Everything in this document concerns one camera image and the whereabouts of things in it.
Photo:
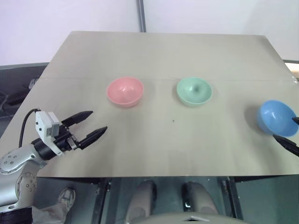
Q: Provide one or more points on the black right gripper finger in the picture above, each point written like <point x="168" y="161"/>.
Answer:
<point x="296" y="120"/>
<point x="288" y="144"/>

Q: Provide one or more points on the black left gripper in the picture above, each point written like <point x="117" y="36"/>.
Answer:
<point x="64" y="140"/>

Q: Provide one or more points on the blue plastic bowl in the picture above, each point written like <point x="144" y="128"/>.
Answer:
<point x="275" y="116"/>

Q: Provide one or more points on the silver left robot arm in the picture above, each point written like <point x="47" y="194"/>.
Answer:
<point x="14" y="161"/>

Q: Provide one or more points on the pink plastic bowl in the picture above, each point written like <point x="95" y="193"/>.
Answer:
<point x="125" y="92"/>

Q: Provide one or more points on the grey white sneaker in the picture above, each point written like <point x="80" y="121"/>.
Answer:
<point x="66" y="198"/>

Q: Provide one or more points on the black floor equipment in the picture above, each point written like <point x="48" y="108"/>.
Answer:
<point x="14" y="95"/>

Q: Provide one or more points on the person's grey trouser leg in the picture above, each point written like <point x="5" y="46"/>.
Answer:
<point x="49" y="213"/>

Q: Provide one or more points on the green plastic bowl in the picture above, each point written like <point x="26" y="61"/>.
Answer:
<point x="194" y="91"/>

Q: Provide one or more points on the grey metal pole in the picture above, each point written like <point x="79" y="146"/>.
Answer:
<point x="141" y="16"/>

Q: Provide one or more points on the grey robot torso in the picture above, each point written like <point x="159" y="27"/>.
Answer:
<point x="187" y="219"/>

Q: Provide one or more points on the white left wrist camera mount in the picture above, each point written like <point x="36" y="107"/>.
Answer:
<point x="42" y="126"/>

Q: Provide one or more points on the black table frame leg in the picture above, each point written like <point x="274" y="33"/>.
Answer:
<point x="233" y="198"/>
<point x="100" y="200"/>

